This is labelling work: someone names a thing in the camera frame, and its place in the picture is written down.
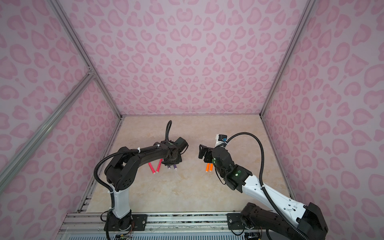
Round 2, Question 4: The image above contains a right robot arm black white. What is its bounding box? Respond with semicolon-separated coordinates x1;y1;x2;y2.
199;145;329;240

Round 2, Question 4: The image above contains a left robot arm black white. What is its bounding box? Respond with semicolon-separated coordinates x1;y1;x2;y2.
96;137;189;232

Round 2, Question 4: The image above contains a pink marker right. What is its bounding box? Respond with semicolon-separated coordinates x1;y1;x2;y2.
156;159;163;173

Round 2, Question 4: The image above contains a pink marker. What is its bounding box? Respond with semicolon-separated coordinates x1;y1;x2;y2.
148;163;156;174
156;159;163;173

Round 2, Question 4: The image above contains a pink marker left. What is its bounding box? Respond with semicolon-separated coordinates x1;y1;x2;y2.
148;163;156;174

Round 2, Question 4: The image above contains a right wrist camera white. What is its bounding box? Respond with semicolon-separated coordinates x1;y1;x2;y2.
215;134;228;148

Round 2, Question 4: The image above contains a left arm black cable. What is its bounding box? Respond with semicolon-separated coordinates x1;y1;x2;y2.
93;119;173;211

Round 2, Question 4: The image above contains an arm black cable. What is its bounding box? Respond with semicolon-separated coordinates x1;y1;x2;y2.
223;131;310;240
93;119;173;211

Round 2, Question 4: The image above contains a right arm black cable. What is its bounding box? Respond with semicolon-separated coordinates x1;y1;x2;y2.
223;131;310;240

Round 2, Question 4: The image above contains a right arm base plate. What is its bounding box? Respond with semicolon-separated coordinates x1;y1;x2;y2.
226;213;267;231

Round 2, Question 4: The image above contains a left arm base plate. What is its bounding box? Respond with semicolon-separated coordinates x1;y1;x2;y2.
104;213;148;232

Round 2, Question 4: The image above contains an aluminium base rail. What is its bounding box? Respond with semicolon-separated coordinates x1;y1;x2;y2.
56;211;316;240

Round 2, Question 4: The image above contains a diagonal aluminium frame bar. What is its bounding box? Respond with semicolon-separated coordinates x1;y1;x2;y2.
1;71;94;193

